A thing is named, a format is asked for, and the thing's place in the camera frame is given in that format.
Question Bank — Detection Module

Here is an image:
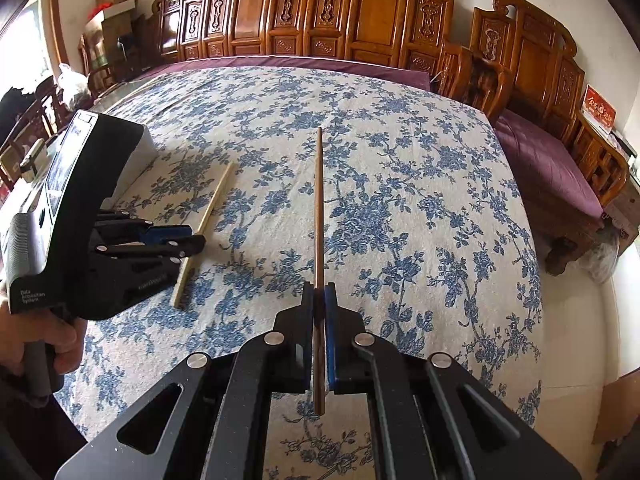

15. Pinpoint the red desk calendar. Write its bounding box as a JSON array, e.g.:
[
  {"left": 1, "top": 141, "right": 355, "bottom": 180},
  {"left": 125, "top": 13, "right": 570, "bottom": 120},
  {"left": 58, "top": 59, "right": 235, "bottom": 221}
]
[{"left": 582, "top": 85, "right": 617, "bottom": 134}]

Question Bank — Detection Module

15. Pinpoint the wooden side table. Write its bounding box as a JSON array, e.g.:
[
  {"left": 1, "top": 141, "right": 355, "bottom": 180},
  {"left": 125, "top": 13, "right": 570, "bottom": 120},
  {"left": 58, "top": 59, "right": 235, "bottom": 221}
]
[{"left": 602, "top": 160, "right": 640, "bottom": 257}]

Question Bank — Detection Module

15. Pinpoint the light bamboo chopstick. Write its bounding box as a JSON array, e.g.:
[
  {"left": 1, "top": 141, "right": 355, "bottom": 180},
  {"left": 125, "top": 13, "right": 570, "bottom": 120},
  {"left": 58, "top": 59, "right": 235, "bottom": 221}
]
[{"left": 170, "top": 161, "right": 235, "bottom": 309}]

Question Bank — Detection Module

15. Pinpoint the blue floral tablecloth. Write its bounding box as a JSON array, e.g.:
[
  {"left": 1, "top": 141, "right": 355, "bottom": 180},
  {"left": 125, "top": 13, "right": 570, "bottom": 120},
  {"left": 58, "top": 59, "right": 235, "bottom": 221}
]
[{"left": 52, "top": 67, "right": 546, "bottom": 480}]

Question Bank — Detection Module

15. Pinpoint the dark brown wooden chopstick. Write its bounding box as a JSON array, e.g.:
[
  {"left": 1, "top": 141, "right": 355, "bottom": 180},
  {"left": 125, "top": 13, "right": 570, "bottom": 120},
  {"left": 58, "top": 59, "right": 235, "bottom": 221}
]
[{"left": 313, "top": 126, "right": 329, "bottom": 417}]

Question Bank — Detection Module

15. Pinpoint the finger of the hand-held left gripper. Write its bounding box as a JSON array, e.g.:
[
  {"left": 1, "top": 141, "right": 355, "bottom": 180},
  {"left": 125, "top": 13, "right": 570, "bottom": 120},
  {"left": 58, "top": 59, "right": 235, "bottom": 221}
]
[
  {"left": 96, "top": 210, "right": 194, "bottom": 247},
  {"left": 95, "top": 234, "right": 207, "bottom": 265}
]

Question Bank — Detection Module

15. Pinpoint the white plastic bag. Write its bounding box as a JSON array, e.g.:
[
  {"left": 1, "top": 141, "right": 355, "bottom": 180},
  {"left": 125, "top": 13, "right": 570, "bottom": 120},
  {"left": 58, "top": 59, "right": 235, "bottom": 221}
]
[{"left": 57, "top": 62, "right": 91, "bottom": 109}]

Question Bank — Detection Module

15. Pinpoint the short purple cushion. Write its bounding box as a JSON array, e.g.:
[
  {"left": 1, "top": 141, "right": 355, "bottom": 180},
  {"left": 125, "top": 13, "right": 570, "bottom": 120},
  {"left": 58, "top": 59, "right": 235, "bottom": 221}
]
[{"left": 492, "top": 109, "right": 604, "bottom": 220}]

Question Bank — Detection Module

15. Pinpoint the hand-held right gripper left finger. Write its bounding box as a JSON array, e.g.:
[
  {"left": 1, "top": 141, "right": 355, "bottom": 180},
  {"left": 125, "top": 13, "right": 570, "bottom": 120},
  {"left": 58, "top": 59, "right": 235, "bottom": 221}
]
[{"left": 55, "top": 281, "right": 316, "bottom": 480}]

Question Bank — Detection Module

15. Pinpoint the short carved wooden sofa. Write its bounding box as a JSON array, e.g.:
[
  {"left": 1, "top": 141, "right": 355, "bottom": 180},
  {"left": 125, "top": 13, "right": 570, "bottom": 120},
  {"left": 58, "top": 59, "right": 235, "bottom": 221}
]
[{"left": 440, "top": 0, "right": 631, "bottom": 277}]

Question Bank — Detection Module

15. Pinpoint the large cardboard box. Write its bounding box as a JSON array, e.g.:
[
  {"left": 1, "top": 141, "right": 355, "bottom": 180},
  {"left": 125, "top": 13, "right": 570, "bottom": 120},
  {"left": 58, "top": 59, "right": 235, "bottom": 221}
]
[{"left": 100, "top": 7, "right": 139, "bottom": 57}]

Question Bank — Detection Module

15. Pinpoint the long purple cushion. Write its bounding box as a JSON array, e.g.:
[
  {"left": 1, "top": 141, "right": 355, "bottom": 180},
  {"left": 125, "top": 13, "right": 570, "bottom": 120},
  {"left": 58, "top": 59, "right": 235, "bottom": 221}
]
[{"left": 117, "top": 54, "right": 432, "bottom": 92}]

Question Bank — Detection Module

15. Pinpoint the long carved wooden sofa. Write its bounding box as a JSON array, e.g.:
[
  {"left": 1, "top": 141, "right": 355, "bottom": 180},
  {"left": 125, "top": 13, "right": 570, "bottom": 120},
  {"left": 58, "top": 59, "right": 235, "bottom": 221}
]
[{"left": 152, "top": 0, "right": 453, "bottom": 78}]

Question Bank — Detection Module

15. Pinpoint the clear plastic bag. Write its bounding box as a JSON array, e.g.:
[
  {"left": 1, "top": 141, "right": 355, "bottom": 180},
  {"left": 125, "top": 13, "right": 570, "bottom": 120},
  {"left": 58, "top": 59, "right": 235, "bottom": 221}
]
[{"left": 582, "top": 232, "right": 621, "bottom": 286}]

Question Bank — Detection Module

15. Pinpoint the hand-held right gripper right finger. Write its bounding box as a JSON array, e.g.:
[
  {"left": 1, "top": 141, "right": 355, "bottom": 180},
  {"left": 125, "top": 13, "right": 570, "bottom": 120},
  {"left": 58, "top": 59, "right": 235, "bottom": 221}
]
[{"left": 322, "top": 281, "right": 583, "bottom": 480}]

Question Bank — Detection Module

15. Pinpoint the brown cardboard sheet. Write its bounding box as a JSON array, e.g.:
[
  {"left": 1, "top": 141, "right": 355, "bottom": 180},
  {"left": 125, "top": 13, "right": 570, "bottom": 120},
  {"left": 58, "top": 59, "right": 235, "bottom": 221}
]
[{"left": 592, "top": 357, "right": 640, "bottom": 447}]

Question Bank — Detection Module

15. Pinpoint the person's left hand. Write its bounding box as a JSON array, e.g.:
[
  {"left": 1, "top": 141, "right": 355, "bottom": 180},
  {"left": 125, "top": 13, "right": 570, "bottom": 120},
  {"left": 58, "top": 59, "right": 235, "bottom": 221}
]
[{"left": 0, "top": 285, "right": 90, "bottom": 378}]

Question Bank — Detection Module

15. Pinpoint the dark wooden chair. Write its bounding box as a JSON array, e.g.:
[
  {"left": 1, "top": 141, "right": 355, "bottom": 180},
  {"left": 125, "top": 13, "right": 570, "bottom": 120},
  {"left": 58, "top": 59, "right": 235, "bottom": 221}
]
[{"left": 0, "top": 77, "right": 69, "bottom": 186}]

